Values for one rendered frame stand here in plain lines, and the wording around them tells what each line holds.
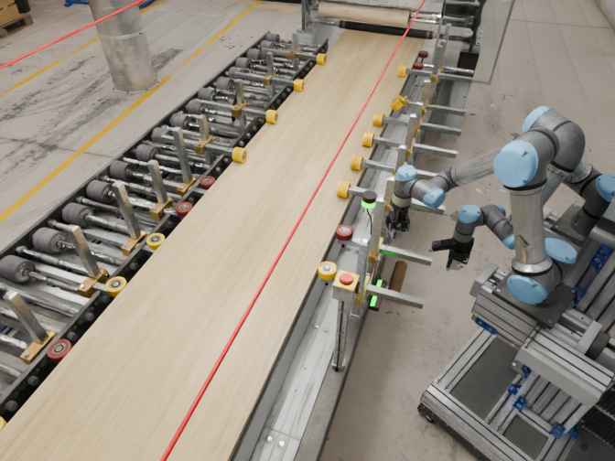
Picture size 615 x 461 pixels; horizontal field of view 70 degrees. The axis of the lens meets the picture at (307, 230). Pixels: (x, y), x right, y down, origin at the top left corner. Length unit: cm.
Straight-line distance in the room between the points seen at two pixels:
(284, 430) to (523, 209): 114
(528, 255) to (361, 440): 138
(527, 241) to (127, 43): 472
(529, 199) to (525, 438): 135
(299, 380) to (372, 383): 80
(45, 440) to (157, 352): 41
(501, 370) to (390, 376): 58
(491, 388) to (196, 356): 151
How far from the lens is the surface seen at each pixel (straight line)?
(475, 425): 238
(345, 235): 202
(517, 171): 136
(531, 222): 145
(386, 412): 256
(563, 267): 165
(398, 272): 303
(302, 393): 188
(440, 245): 196
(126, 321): 185
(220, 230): 209
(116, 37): 545
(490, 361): 261
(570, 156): 172
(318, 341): 200
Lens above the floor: 230
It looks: 43 degrees down
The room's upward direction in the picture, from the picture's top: straight up
